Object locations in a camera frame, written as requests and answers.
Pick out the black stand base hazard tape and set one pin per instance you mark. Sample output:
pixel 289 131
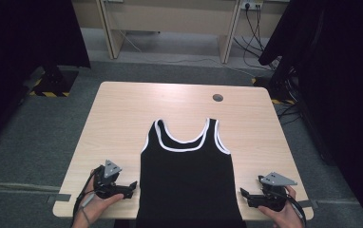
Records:
pixel 271 87
pixel 54 84

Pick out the white wall power outlet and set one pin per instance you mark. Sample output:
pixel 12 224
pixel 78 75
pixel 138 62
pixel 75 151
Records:
pixel 251 3

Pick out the beige floor strip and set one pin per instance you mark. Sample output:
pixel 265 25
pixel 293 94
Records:
pixel 18 186

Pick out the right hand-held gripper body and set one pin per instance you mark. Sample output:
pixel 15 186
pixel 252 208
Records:
pixel 274 191

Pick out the person's right hand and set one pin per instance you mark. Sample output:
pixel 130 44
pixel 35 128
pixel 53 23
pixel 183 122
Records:
pixel 281 217

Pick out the black tank top white trim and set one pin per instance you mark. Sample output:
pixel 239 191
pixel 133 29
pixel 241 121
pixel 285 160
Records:
pixel 186 177

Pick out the black curtain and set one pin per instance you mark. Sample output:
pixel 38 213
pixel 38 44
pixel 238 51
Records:
pixel 344 79
pixel 18 47

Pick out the beige wooden desk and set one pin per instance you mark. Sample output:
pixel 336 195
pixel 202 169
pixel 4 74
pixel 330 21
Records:
pixel 170 19

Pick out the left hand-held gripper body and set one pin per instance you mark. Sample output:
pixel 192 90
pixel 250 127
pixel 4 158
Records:
pixel 106 180

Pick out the grey round table grommet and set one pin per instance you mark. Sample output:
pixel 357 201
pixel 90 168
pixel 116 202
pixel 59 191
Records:
pixel 217 97

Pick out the grey tape piece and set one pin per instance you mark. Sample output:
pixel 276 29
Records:
pixel 308 203
pixel 59 198

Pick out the person's left hand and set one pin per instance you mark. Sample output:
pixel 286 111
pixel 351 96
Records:
pixel 99 204

